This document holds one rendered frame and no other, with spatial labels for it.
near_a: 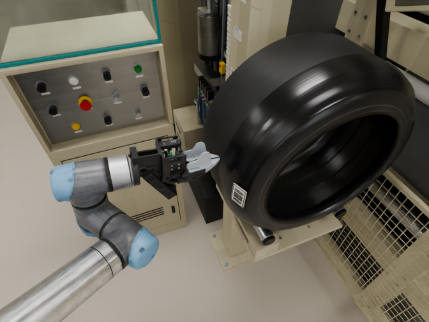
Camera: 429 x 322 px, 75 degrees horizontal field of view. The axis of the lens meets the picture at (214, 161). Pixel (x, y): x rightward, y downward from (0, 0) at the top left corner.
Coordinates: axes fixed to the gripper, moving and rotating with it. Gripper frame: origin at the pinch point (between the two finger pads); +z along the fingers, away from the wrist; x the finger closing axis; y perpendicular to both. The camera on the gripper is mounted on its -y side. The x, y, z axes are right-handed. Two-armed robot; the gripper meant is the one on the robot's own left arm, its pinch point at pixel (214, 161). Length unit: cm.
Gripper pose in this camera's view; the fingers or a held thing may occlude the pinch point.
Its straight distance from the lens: 69.8
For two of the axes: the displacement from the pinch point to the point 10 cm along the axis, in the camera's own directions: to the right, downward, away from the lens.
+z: 9.3, -1.8, 3.3
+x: -3.6, -6.7, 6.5
